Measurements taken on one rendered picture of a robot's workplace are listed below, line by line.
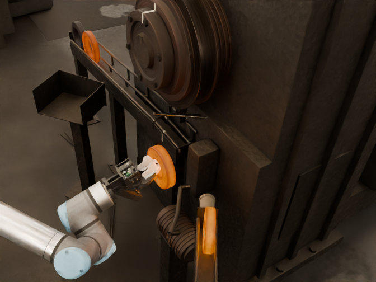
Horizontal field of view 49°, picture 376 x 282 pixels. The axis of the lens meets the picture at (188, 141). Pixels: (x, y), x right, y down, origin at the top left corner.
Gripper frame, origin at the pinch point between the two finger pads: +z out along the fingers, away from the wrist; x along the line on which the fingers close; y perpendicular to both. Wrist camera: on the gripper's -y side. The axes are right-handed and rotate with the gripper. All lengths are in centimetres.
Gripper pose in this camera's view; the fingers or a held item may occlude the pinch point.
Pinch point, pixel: (160, 163)
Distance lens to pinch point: 141.2
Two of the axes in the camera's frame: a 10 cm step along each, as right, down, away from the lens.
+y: -1.9, -6.2, -7.6
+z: 8.3, -5.2, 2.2
